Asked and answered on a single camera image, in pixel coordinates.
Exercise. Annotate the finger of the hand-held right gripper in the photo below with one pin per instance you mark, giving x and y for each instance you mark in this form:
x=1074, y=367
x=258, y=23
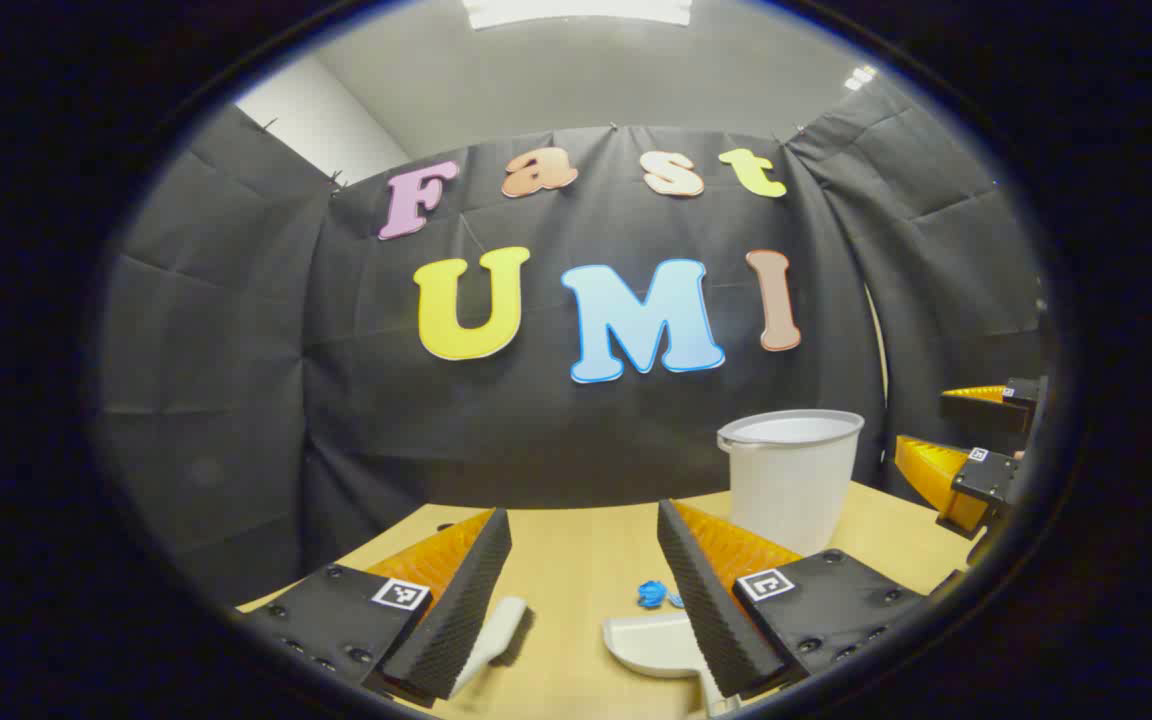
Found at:
x=986, y=412
x=986, y=478

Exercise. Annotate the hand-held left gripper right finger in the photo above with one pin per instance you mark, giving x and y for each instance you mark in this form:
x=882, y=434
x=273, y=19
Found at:
x=706, y=600

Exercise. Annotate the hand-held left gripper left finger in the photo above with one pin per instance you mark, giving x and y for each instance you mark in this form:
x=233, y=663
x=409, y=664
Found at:
x=466, y=610

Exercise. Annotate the small grey broom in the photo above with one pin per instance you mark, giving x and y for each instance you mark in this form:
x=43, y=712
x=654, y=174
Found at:
x=501, y=625

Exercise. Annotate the blue paper ball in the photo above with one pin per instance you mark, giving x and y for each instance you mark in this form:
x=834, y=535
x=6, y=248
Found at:
x=652, y=595

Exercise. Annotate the grey plastic dustpan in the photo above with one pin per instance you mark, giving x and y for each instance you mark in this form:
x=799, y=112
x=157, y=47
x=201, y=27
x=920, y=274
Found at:
x=651, y=640

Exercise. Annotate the white plastic garbage bin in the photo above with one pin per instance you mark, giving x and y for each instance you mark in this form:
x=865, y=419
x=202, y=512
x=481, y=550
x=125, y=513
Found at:
x=791, y=490

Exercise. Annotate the wooden desktop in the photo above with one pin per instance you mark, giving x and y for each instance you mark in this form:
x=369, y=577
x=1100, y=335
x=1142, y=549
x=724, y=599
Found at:
x=576, y=570

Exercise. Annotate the black backdrop cloth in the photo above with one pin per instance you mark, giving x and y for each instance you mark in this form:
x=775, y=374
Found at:
x=536, y=430

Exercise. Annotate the ceiling light panel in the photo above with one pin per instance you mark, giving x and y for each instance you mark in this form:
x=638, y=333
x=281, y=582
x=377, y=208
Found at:
x=576, y=12
x=861, y=77

